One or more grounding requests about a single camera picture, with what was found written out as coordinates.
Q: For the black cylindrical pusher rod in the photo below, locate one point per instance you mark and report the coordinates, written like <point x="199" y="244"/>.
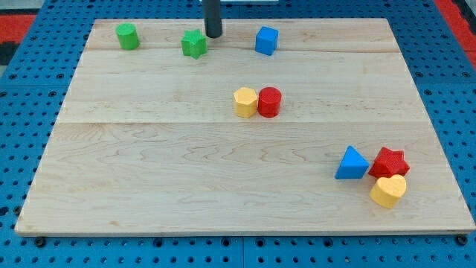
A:
<point x="212" y="18"/>

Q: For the yellow hexagon block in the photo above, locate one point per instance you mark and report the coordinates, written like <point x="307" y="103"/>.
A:
<point x="245" y="102"/>

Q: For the blue triangle block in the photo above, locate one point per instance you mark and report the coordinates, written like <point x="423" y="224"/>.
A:
<point x="352" y="166"/>

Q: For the green star block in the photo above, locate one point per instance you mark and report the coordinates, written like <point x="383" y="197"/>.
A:
<point x="194" y="44"/>

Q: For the blue cube block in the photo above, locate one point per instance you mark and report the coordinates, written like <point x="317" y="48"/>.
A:
<point x="266" y="40"/>

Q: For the green cylinder block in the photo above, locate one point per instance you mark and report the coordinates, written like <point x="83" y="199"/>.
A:
<point x="127" y="36"/>

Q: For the red cylinder block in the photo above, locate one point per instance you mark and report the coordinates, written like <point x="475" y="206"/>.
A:
<point x="269" y="101"/>

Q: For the light wooden board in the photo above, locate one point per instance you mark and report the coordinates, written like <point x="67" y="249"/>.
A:
<point x="147" y="142"/>

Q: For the red star block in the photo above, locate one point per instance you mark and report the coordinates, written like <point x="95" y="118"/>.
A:
<point x="388" y="163"/>

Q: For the yellow heart block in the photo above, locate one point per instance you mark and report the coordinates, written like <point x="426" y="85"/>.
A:
<point x="386" y="192"/>

